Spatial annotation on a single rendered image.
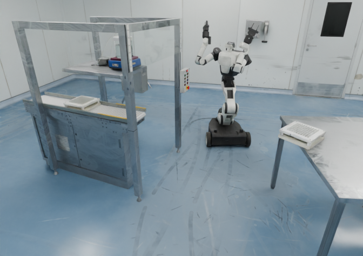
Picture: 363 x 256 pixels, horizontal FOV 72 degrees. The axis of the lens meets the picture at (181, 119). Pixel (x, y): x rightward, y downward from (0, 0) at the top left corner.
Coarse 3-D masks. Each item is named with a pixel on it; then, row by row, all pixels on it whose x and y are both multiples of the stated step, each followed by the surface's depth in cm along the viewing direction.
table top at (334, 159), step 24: (288, 120) 222; (312, 120) 222; (336, 120) 222; (360, 120) 222; (336, 144) 184; (360, 144) 184; (336, 168) 157; (360, 168) 157; (336, 192) 137; (360, 192) 137
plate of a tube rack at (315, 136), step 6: (288, 126) 195; (312, 126) 195; (282, 132) 190; (288, 132) 186; (294, 132) 186; (312, 132) 186; (318, 132) 186; (324, 132) 186; (300, 138) 179; (306, 138) 177; (312, 138) 177
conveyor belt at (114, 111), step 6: (42, 96) 281; (48, 96) 281; (48, 102) 264; (54, 102) 264; (60, 102) 264; (96, 108) 249; (102, 108) 249; (108, 108) 249; (114, 108) 249; (120, 108) 249; (114, 114) 234; (120, 114) 234; (138, 114) 234; (144, 114) 238; (138, 120) 230
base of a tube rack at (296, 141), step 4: (280, 136) 192; (284, 136) 190; (288, 136) 190; (324, 136) 190; (288, 140) 187; (292, 140) 185; (296, 140) 184; (300, 140) 184; (316, 140) 184; (320, 140) 186; (296, 144) 183; (300, 144) 181; (304, 144) 179; (312, 144) 179; (316, 144) 182; (308, 148) 176
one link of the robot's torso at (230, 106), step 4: (224, 88) 323; (228, 88) 324; (232, 88) 324; (224, 92) 324; (228, 92) 326; (232, 92) 326; (228, 96) 324; (232, 96) 324; (228, 100) 317; (232, 100) 317; (228, 104) 314; (232, 104) 314; (236, 104) 314; (228, 108) 313; (232, 108) 313; (236, 108) 313; (228, 112) 317; (232, 112) 317
